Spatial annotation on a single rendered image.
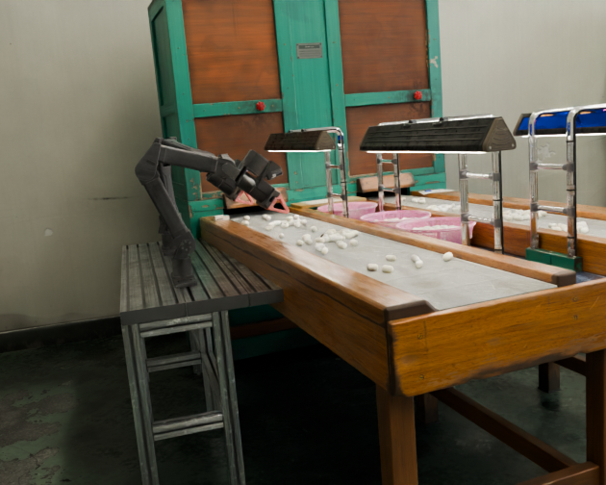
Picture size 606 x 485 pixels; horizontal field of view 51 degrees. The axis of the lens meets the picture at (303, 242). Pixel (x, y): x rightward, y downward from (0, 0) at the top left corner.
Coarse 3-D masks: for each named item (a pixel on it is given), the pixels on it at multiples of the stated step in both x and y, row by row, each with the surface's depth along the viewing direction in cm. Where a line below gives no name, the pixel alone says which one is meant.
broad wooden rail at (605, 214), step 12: (444, 192) 308; (456, 192) 304; (468, 192) 300; (480, 204) 275; (492, 204) 267; (504, 204) 260; (516, 204) 253; (528, 204) 247; (540, 204) 245; (552, 204) 242; (564, 204) 240; (576, 204) 237; (588, 216) 219; (600, 216) 214
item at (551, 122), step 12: (540, 120) 202; (552, 120) 196; (564, 120) 192; (576, 120) 187; (588, 120) 183; (600, 120) 178; (516, 132) 210; (540, 132) 199; (552, 132) 194; (564, 132) 190; (576, 132) 185; (588, 132) 181; (600, 132) 177
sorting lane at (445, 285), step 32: (256, 224) 272; (320, 224) 257; (320, 256) 193; (352, 256) 189; (384, 256) 186; (416, 288) 148; (448, 288) 145; (480, 288) 143; (512, 288) 141; (544, 288) 139
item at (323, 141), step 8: (272, 136) 278; (280, 136) 268; (288, 136) 258; (296, 136) 249; (304, 136) 240; (312, 136) 233; (320, 136) 225; (328, 136) 226; (272, 144) 272; (280, 144) 262; (288, 144) 254; (296, 144) 244; (304, 144) 236; (312, 144) 229; (320, 144) 226; (328, 144) 227
